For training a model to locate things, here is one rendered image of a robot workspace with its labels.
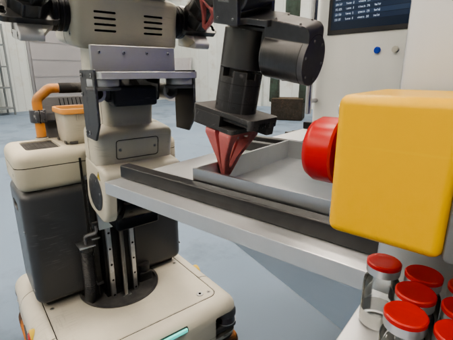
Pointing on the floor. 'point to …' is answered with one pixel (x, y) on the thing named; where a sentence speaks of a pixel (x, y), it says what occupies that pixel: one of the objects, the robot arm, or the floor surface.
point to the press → (282, 111)
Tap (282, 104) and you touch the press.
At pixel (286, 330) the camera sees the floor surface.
